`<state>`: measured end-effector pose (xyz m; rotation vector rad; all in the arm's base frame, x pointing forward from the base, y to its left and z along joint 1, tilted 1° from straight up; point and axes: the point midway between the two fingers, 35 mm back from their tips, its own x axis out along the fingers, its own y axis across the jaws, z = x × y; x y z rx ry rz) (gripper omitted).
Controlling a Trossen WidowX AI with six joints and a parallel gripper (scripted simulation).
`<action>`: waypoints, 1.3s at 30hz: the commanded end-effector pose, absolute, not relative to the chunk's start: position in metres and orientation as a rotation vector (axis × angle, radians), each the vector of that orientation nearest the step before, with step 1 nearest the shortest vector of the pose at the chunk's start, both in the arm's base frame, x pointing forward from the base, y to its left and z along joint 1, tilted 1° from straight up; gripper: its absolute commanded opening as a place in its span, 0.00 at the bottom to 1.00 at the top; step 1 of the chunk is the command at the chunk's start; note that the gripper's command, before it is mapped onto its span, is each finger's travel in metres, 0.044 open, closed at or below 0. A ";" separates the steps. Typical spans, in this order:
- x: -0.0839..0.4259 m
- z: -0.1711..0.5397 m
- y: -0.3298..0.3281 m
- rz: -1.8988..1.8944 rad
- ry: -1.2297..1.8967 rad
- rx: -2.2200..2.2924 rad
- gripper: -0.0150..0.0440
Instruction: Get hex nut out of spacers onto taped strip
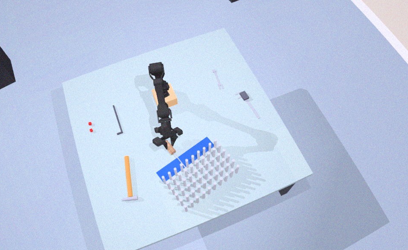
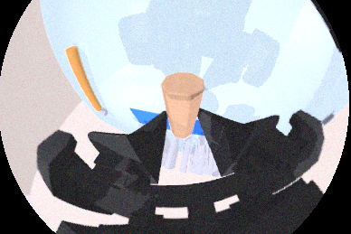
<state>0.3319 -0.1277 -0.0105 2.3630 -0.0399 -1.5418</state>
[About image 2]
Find blue tape strip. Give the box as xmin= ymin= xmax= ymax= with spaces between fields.
xmin=131 ymin=109 xmax=204 ymax=136

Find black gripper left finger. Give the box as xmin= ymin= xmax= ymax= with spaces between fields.
xmin=88 ymin=110 xmax=168 ymax=183

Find orange-handled hammer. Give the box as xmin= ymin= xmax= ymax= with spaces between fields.
xmin=65 ymin=46 xmax=109 ymax=116

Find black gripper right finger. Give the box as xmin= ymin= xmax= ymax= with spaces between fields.
xmin=197 ymin=108 xmax=280 ymax=176

